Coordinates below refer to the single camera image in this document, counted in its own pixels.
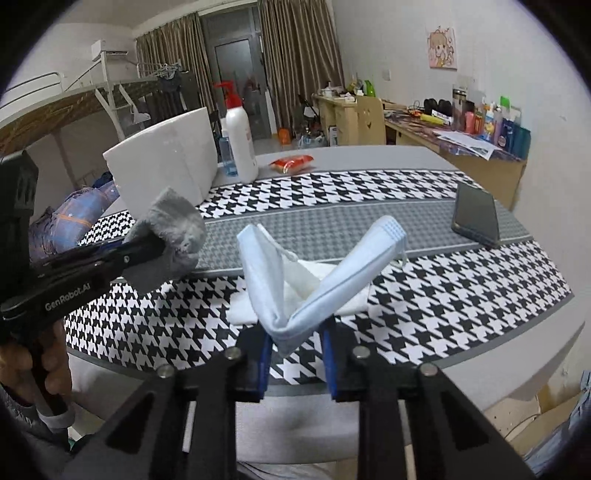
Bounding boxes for grey sock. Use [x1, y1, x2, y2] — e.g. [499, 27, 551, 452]
[122, 187, 206, 295]

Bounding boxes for light blue face mask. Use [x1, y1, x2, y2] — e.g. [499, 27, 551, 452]
[228, 216, 407, 356]

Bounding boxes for left hand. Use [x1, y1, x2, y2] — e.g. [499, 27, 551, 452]
[1, 320, 72, 419]

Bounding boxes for blue plaid bedding bundle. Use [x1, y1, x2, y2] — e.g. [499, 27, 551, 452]
[28, 172, 119, 263]

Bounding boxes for white tissue paper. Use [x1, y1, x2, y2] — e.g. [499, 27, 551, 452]
[225, 258, 376, 325]

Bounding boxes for white foam box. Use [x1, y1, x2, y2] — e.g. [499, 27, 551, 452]
[103, 108, 217, 219]

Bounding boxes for houndstooth table mat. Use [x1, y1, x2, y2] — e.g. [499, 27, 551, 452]
[65, 169, 572, 372]

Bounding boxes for blue spray bottle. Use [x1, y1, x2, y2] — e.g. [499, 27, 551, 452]
[218, 129, 238, 177]

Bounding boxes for white pump lotion bottle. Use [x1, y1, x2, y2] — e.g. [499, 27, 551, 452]
[214, 81, 259, 184]

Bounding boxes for red snack packet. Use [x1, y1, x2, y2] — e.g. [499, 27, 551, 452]
[269, 155, 314, 175]

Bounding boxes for metal bunk bed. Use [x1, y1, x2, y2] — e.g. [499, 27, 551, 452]
[1, 47, 158, 187]

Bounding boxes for orange bucket on floor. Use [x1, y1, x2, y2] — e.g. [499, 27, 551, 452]
[277, 128, 291, 146]

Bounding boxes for black smartphone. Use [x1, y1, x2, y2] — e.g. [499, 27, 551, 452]
[451, 182, 500, 248]

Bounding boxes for white air conditioner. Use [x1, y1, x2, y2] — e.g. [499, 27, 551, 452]
[91, 39, 129, 61]

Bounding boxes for brown curtain left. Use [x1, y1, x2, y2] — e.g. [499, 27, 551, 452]
[135, 12, 216, 113]

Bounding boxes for brown curtain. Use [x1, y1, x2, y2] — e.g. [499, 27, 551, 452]
[257, 1, 345, 129]
[135, 12, 216, 113]

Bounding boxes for balcony glass door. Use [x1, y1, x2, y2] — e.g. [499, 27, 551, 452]
[200, 3, 271, 140]

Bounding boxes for white papers on desk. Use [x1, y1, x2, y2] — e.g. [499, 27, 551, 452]
[433, 129, 500, 160]

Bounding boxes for wooden desk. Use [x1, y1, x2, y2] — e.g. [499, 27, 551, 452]
[312, 94, 527, 210]

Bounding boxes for wooden smiley chair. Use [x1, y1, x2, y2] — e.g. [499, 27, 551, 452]
[356, 96, 387, 145]

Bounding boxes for brown curtain right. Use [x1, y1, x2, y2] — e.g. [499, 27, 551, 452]
[257, 1, 345, 129]

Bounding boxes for blue box on desk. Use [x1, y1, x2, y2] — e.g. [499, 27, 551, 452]
[497, 119, 531, 160]

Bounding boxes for anime girl poster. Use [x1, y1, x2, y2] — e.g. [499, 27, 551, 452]
[427, 27, 458, 70]

